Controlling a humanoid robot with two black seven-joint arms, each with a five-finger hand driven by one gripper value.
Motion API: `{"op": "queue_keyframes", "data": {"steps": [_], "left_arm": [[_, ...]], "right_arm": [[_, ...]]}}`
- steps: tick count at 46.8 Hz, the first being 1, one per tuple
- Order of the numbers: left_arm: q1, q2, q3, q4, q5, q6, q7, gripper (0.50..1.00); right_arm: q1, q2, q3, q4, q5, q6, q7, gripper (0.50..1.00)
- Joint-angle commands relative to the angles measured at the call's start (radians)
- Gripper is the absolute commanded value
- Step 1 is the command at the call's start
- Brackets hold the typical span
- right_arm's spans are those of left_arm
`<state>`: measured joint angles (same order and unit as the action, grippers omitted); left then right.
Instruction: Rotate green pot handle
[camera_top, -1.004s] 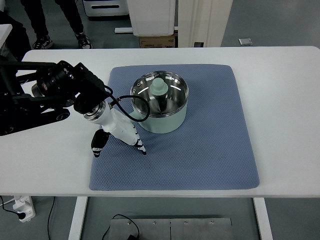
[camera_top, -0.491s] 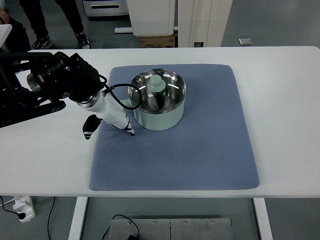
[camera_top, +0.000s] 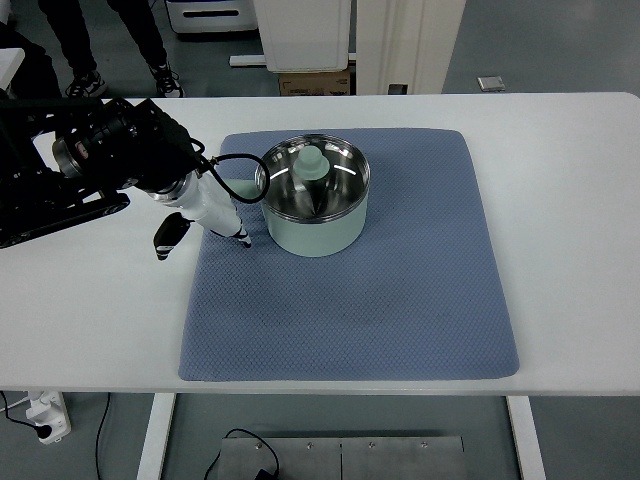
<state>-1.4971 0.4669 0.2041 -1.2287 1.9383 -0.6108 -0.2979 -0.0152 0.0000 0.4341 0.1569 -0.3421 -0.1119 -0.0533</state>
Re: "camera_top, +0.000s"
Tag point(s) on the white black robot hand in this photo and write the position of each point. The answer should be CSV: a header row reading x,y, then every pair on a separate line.
x,y
215,212

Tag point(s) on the glass lid with green knob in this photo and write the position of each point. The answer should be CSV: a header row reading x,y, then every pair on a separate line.
x,y
310,165

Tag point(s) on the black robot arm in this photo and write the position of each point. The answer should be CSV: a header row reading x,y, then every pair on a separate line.
x,y
150,145

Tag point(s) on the white floor bar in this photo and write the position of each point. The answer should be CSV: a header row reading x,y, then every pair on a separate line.
x,y
247,60

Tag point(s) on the cardboard box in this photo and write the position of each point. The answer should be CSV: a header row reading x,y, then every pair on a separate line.
x,y
310,82

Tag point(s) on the blue textured mat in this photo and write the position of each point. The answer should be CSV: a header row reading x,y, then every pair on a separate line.
x,y
350,325

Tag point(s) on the white appliance with dark slot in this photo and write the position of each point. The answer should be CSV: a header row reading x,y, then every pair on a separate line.
x,y
210,22

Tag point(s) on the white cabinet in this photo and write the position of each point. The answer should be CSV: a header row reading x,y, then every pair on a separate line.
x,y
305,35

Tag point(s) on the small black floor object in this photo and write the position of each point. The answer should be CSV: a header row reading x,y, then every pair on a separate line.
x,y
398,88

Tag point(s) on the person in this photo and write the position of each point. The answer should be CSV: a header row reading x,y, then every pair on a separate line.
x,y
75,40

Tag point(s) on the white table leg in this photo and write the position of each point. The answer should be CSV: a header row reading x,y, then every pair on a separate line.
x,y
152,440
530,445

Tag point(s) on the white desk corner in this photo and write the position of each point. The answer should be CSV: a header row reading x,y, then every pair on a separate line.
x,y
10,62

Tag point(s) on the white pillar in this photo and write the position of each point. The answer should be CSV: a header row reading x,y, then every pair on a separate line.
x,y
410,40

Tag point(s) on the white power strip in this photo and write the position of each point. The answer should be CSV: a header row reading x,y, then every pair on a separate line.
x,y
47,420

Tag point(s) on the grey metal plate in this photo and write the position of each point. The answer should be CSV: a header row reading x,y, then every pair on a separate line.
x,y
375,460

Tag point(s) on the small grey floor object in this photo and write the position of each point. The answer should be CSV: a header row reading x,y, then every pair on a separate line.
x,y
490,83

